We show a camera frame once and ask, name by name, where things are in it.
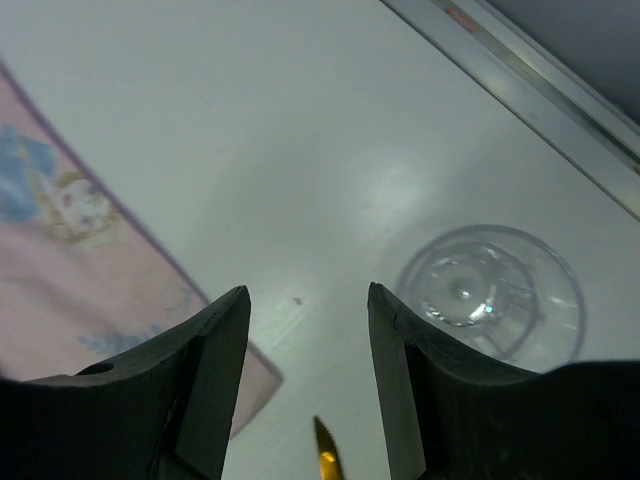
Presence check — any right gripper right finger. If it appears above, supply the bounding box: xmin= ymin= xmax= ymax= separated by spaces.
xmin=368 ymin=283 xmax=639 ymax=479

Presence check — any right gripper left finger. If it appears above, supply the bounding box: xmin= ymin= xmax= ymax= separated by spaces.
xmin=1 ymin=286 xmax=250 ymax=479

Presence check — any clear drinking glass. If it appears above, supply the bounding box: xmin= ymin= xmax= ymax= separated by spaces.
xmin=393 ymin=224 xmax=588 ymax=373

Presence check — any gold knife green handle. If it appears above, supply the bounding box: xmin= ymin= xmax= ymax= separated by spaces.
xmin=313 ymin=416 xmax=346 ymax=480

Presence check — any aluminium table edge rail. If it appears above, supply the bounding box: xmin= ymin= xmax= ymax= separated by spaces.
xmin=385 ymin=1 xmax=639 ymax=219

